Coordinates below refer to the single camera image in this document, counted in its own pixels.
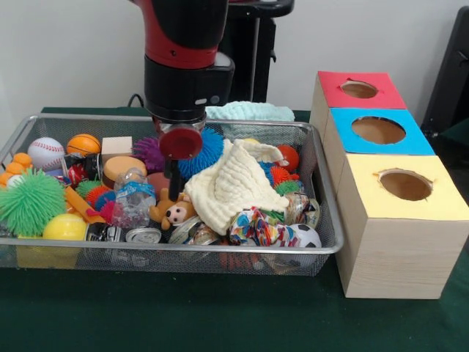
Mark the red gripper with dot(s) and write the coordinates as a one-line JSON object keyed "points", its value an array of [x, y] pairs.
{"points": [[180, 142]]}

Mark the brown plush monkey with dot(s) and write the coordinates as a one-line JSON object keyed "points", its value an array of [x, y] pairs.
{"points": [[176, 214]]}

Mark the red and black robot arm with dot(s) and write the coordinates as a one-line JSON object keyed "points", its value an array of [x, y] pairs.
{"points": [[187, 73]]}

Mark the clear mesh bin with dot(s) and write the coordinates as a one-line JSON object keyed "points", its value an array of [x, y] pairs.
{"points": [[183, 261]]}

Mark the wooden box with three holes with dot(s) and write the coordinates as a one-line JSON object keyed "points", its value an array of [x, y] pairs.
{"points": [[399, 242]]}

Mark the purple spiky ball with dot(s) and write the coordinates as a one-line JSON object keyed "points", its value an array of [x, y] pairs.
{"points": [[149, 155]]}

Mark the blue spiky ball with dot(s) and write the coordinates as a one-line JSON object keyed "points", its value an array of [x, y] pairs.
{"points": [[210, 150]]}

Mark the cream waffle cloth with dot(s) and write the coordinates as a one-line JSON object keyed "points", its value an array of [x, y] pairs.
{"points": [[234, 187]]}

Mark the multicoloured patterned cloth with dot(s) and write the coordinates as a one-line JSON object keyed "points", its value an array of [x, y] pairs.
{"points": [[256, 231]]}

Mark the small orange basketball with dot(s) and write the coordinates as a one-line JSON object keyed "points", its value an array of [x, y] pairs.
{"points": [[83, 144]]}

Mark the mint green cloth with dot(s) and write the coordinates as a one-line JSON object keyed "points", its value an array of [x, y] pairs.
{"points": [[253, 111]]}

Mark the red ball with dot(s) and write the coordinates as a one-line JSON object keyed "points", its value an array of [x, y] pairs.
{"points": [[289, 157]]}

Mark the yellow tennis ball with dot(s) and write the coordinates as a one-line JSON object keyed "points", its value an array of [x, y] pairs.
{"points": [[64, 227]]}

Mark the white baseball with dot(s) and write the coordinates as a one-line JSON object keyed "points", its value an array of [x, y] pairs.
{"points": [[45, 154]]}

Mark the dark green tablecloth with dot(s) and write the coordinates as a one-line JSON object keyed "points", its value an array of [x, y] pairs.
{"points": [[220, 315]]}

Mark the small soccer ball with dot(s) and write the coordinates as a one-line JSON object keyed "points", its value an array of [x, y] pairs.
{"points": [[306, 236]]}

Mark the green spiky ball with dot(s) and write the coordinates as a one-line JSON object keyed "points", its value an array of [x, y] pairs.
{"points": [[31, 203]]}

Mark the black chair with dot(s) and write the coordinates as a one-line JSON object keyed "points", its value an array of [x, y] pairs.
{"points": [[453, 81]]}

